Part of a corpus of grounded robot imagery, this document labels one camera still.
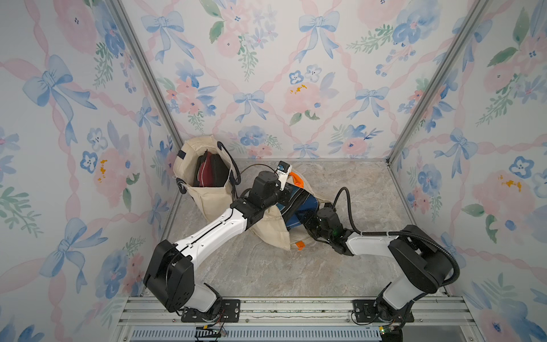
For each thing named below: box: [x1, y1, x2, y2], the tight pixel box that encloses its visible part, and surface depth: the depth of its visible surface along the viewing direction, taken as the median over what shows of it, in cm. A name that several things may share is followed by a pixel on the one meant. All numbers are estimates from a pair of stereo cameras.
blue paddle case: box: [275, 182, 320, 231], surface depth 88 cm
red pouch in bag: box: [193, 148, 231, 188], surface depth 96 cm
